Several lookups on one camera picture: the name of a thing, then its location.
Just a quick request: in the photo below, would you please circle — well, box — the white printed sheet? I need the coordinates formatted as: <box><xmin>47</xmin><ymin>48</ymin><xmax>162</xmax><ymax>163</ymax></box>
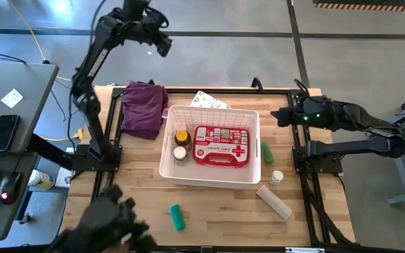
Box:
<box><xmin>54</xmin><ymin>146</ymin><xmax>77</xmax><ymax>189</ymax></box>

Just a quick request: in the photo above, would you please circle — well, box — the black computer mouse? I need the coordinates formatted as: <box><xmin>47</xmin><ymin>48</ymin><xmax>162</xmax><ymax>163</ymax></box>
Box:
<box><xmin>0</xmin><ymin>171</ymin><xmax>23</xmax><ymax>205</ymax></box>

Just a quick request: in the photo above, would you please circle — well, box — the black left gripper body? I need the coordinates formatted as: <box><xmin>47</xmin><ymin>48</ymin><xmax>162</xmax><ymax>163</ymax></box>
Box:
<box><xmin>135</xmin><ymin>13</ymin><xmax>170</xmax><ymax>45</ymax></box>

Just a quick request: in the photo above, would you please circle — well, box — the white can with yellow label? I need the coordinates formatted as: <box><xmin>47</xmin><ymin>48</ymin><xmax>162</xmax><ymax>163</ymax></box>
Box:
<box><xmin>27</xmin><ymin>169</ymin><xmax>56</xmax><ymax>191</ymax></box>

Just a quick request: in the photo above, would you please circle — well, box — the black aluminium table frame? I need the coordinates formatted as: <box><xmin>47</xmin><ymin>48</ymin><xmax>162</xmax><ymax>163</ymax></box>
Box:
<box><xmin>56</xmin><ymin>86</ymin><xmax>356</xmax><ymax>253</ymax></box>

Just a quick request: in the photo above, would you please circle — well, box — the small white pill bottle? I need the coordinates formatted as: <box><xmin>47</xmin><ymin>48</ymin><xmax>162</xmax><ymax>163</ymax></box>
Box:
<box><xmin>268</xmin><ymin>169</ymin><xmax>285</xmax><ymax>186</ymax></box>

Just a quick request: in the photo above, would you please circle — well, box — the black mat with hazard stripe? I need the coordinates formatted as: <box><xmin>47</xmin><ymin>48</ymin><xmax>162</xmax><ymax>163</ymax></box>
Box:
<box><xmin>313</xmin><ymin>0</ymin><xmax>405</xmax><ymax>13</ymax></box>

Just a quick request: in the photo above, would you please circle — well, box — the white perforated plastic basket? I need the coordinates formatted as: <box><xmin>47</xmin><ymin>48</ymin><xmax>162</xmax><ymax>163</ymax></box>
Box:
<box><xmin>158</xmin><ymin>104</ymin><xmax>262</xmax><ymax>190</ymax></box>

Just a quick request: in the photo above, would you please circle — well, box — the bright green bandage roll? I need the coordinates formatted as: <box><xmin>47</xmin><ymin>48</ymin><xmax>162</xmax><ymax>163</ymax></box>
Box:
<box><xmin>260</xmin><ymin>141</ymin><xmax>276</xmax><ymax>164</ymax></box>

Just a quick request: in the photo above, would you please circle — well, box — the black smartphone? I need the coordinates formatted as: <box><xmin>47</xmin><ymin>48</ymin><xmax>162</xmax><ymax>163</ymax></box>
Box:
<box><xmin>0</xmin><ymin>114</ymin><xmax>20</xmax><ymax>153</ymax></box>

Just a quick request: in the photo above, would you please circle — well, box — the amber bottle with yellow lid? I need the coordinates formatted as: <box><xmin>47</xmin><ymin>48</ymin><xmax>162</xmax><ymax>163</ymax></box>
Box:
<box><xmin>173</xmin><ymin>129</ymin><xmax>193</xmax><ymax>153</ymax></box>

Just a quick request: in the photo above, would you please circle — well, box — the yellow floor cable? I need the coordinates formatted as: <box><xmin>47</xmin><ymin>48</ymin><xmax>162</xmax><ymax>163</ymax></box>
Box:
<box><xmin>7</xmin><ymin>0</ymin><xmax>84</xmax><ymax>142</ymax></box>

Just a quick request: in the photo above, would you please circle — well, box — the silver metal bracket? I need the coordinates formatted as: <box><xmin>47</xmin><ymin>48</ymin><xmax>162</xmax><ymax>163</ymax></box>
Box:
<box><xmin>285</xmin><ymin>247</ymin><xmax>326</xmax><ymax>253</ymax></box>

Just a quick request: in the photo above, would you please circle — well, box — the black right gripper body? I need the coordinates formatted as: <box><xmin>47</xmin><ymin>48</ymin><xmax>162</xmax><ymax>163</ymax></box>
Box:
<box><xmin>292</xmin><ymin>96</ymin><xmax>335</xmax><ymax>129</ymax></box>

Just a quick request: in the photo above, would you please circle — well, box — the grey office desk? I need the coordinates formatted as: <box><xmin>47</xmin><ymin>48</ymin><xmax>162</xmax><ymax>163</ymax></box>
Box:
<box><xmin>0</xmin><ymin>61</ymin><xmax>60</xmax><ymax>242</ymax></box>

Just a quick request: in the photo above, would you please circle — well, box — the purple folded cloth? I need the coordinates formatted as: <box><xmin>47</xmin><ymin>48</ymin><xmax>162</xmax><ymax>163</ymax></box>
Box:
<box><xmin>120</xmin><ymin>81</ymin><xmax>169</xmax><ymax>141</ymax></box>

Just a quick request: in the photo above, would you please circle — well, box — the beige gauze roll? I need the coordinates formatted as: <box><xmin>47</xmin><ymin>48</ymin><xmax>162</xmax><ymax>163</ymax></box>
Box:
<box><xmin>255</xmin><ymin>185</ymin><xmax>293</xmax><ymax>221</ymax></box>

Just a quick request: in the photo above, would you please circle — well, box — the teal bandage roll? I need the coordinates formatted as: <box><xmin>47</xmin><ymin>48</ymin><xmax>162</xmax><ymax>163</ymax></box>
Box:
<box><xmin>169</xmin><ymin>203</ymin><xmax>187</xmax><ymax>232</ymax></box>

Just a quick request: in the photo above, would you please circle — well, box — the red first aid kit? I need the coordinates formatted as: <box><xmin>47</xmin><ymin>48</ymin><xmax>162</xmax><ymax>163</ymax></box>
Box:
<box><xmin>191</xmin><ymin>125</ymin><xmax>251</xmax><ymax>168</ymax></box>

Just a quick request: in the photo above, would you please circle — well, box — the clear bottle with white lid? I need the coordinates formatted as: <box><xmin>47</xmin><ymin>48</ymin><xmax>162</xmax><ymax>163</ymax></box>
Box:
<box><xmin>172</xmin><ymin>145</ymin><xmax>191</xmax><ymax>167</ymax></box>

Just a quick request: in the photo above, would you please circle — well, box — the black desk foot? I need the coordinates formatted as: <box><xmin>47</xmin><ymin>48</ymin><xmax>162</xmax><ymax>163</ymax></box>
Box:
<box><xmin>14</xmin><ymin>132</ymin><xmax>75</xmax><ymax>226</ymax></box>

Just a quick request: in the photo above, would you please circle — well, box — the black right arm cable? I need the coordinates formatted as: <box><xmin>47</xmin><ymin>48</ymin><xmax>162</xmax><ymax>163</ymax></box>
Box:
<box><xmin>292</xmin><ymin>78</ymin><xmax>311</xmax><ymax>100</ymax></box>

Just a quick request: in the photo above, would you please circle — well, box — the white paper note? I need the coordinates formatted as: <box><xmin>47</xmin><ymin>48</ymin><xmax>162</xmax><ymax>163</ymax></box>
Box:
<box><xmin>0</xmin><ymin>88</ymin><xmax>24</xmax><ymax>109</ymax></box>

